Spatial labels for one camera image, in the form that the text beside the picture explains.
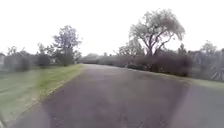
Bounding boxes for grass verge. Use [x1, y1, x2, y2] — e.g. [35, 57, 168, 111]
[0, 63, 86, 124]
[133, 68, 224, 89]

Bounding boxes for long dark hedge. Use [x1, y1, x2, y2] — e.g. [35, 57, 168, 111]
[81, 41, 224, 81]

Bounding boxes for leafy tree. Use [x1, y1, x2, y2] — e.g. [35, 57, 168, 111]
[37, 24, 83, 66]

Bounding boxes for grey asphalt road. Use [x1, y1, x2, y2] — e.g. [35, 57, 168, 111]
[6, 63, 224, 128]

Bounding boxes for dark hedge with bushes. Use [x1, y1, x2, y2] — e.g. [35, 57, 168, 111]
[0, 46, 83, 72]

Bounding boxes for wide tree with spreading branches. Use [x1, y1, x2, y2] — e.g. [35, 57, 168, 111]
[114, 8, 186, 58]

